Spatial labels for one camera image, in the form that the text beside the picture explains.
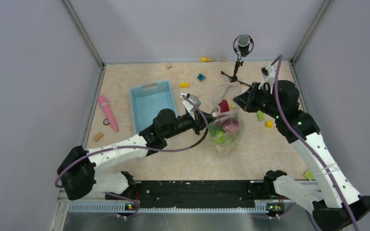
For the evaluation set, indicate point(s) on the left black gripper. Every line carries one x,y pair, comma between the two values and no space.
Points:
200,122

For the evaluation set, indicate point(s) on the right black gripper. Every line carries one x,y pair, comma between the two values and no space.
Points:
246,100

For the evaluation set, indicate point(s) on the green lime toy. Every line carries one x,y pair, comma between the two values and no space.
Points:
218,138

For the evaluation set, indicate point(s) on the clear zip top bag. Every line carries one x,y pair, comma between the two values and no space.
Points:
228,92

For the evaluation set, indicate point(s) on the red fruit toy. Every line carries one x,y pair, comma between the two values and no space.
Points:
224,106

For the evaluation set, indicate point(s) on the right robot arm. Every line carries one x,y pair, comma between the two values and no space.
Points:
338,204

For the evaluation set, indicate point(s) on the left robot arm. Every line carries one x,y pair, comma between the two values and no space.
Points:
82,171

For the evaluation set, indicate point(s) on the green rectangular block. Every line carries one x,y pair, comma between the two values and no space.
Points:
260,116

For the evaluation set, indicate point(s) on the yellow cube block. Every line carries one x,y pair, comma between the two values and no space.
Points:
269,124

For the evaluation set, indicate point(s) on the yellow block on table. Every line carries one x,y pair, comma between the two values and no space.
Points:
184,85

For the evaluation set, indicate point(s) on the blue square block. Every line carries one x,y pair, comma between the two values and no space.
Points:
201,77

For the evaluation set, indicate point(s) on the black microphone on tripod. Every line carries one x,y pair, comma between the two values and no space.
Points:
242,46

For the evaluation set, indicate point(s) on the yellow wooden cylinder block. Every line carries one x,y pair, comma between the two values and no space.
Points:
207,59

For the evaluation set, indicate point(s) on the blue plastic basket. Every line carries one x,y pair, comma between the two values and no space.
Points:
148,100

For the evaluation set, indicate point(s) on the green studded brick block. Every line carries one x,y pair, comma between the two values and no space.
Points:
308,174

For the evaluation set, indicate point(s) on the pink cylinder toy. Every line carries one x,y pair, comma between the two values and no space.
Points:
103,102

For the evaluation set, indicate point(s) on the wooden block left edge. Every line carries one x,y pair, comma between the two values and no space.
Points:
98,136

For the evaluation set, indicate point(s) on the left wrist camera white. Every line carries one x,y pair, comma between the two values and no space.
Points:
191,104

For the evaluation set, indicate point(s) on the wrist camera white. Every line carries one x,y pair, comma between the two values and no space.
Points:
191,104
269,75

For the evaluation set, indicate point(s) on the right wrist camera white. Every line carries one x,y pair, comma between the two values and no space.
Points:
269,75

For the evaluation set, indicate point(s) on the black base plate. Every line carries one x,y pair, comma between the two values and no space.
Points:
201,194

